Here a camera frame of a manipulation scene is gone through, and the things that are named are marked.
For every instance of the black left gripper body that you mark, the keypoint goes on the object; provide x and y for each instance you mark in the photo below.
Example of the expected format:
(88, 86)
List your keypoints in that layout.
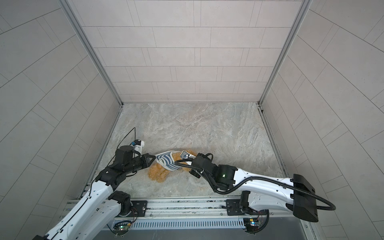
(143, 162)

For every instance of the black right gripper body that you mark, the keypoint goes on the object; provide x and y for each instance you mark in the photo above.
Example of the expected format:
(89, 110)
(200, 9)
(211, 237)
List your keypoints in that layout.
(195, 173)

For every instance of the blue white striped sweater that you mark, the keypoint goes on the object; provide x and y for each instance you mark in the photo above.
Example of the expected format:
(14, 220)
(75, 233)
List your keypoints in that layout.
(167, 160)

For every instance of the brown teddy bear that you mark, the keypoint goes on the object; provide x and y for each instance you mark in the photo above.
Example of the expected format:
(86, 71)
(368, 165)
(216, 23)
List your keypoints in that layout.
(159, 174)

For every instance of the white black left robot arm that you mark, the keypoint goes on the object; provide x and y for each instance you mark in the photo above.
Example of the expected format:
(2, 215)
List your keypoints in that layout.
(102, 203)

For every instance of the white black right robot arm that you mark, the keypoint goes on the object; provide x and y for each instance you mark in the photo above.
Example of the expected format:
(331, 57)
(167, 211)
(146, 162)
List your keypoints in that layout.
(259, 192)

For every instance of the left green circuit board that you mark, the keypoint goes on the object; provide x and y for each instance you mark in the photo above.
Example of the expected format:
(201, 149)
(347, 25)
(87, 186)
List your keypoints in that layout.
(121, 228)

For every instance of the green circuit board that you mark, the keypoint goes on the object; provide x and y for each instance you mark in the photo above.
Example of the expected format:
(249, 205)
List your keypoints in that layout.
(251, 225)
(121, 228)

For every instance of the right green circuit board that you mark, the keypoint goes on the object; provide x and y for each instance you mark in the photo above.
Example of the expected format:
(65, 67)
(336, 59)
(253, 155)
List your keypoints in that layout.
(251, 225)

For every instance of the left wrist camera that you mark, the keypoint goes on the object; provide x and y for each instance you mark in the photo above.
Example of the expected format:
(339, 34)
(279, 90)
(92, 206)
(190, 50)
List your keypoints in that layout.
(138, 146)

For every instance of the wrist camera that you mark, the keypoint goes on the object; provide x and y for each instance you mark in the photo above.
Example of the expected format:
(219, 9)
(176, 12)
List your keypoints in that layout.
(138, 146)
(185, 155)

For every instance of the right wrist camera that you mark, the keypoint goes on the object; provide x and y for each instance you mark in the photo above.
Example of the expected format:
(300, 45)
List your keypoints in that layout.
(185, 155)

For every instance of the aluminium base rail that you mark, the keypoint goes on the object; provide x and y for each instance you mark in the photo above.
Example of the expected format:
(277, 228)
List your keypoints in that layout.
(192, 213)

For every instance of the aluminium left corner post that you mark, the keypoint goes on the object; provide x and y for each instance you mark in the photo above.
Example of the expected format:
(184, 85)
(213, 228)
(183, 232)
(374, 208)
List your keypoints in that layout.
(88, 47)

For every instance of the aluminium corner post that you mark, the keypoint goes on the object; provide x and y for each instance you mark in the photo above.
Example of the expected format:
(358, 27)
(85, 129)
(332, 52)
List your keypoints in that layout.
(88, 47)
(290, 38)

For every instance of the aluminium right corner post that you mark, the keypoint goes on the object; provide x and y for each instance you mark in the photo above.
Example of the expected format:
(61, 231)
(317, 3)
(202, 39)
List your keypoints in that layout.
(290, 38)

